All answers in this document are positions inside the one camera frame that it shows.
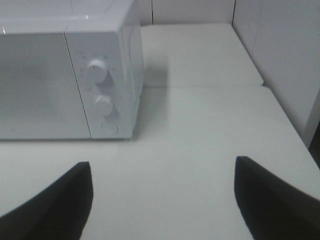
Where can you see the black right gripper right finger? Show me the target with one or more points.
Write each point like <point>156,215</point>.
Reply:
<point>271,208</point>

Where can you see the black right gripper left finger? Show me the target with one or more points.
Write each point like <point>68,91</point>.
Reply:
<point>59,212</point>

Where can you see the round white door button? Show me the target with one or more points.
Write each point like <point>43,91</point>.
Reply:
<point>109,128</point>

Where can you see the white microwave knob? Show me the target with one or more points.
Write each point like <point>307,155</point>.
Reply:
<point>96,71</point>
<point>104,105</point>

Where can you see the white microwave door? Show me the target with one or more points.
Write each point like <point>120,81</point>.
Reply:
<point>39,94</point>

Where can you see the white microwave oven body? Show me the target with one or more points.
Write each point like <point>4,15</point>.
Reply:
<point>108,30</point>

